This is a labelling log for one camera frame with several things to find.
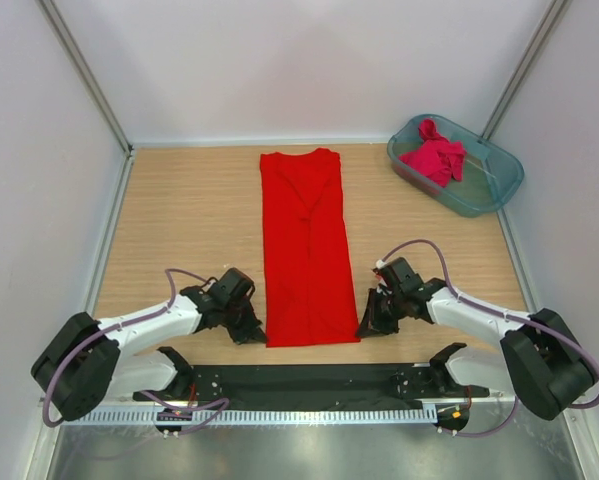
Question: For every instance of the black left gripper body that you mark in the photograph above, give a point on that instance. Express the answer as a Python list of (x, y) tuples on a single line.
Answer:
[(241, 320)]

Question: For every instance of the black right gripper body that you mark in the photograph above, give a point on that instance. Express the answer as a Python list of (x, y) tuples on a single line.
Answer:
[(385, 311)]

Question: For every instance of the red t shirt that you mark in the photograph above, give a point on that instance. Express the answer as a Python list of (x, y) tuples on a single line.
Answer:
[(310, 298)]

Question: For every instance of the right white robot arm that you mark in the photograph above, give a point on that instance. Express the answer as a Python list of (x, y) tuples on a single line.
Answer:
[(534, 357)]

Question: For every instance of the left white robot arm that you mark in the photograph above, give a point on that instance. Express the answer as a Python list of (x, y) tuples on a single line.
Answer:
[(90, 360)]

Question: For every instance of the magenta t shirt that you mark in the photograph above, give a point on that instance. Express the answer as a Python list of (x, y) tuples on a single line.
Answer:
[(437, 159)]

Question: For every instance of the teal plastic bin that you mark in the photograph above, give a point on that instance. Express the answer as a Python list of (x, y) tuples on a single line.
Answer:
[(491, 175)]

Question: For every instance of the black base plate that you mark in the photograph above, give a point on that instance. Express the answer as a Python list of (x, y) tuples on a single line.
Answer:
[(329, 387)]

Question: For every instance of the white slotted cable duct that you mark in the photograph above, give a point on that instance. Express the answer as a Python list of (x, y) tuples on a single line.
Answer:
[(146, 414)]

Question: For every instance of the aluminium front rail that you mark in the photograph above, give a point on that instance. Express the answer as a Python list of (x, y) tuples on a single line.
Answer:
[(537, 385)]

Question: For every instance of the right aluminium corner post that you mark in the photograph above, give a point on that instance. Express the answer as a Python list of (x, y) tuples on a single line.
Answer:
[(539, 39)]

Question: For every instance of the aluminium corner post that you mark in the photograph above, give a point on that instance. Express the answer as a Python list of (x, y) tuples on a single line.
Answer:
[(539, 39), (76, 57)]

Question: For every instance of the left aluminium corner post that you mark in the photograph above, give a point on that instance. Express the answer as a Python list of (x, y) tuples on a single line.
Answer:
[(76, 57)]

